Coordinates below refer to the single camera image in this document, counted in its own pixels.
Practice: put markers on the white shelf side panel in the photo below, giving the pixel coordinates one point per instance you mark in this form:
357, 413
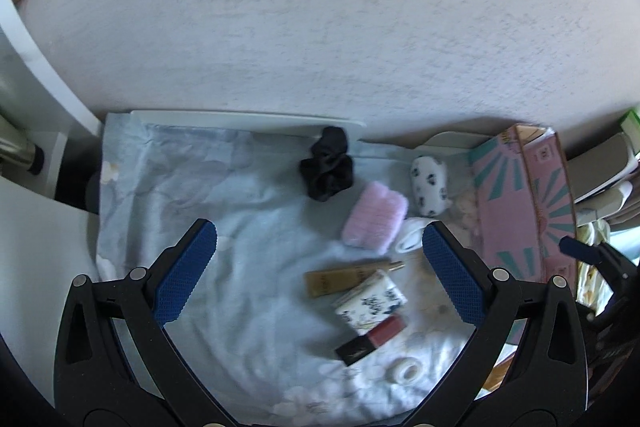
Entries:
45, 72

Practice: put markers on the white floral box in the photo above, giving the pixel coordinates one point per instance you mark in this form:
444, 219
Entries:
367, 302

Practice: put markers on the white spotted pouch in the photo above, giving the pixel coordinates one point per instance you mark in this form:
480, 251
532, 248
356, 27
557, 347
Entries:
427, 187

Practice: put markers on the white patterned sock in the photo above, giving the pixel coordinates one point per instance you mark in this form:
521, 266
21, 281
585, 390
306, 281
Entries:
407, 237

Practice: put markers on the black scrunchie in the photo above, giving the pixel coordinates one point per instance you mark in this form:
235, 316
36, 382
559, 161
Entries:
325, 172

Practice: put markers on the pink cardboard box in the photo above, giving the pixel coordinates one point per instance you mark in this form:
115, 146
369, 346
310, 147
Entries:
505, 217

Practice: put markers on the red and black lipstick box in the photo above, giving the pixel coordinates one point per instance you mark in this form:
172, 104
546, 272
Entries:
365, 342

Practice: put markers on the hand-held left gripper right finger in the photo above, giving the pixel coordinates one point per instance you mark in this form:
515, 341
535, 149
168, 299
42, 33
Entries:
452, 272

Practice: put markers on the green tissue pack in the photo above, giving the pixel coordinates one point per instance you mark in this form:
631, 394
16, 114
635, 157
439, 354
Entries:
632, 122

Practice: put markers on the pink fluffy towel roll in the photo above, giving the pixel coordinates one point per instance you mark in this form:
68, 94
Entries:
375, 217

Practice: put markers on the light blue floral cloth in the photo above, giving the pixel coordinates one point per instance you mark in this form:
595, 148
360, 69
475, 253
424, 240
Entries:
200, 187

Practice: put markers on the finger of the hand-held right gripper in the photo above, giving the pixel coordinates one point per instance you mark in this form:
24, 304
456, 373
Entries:
575, 249

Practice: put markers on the white tape roll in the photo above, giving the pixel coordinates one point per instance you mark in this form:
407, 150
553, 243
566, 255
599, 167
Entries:
395, 370

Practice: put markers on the yellowish patterned cloth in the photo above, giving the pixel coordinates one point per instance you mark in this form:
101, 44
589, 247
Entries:
585, 282

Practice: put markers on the grey chair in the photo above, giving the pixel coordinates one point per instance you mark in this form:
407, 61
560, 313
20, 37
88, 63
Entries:
595, 167

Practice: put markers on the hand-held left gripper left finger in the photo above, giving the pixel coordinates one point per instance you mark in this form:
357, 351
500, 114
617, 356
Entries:
185, 267

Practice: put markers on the metal thermos bottle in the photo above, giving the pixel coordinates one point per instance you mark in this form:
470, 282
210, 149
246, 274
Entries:
15, 152

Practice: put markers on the gold cosmetic tube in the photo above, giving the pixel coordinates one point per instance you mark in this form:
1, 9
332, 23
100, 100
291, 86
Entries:
335, 279

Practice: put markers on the white desktop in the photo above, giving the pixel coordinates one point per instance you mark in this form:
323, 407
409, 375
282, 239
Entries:
225, 119

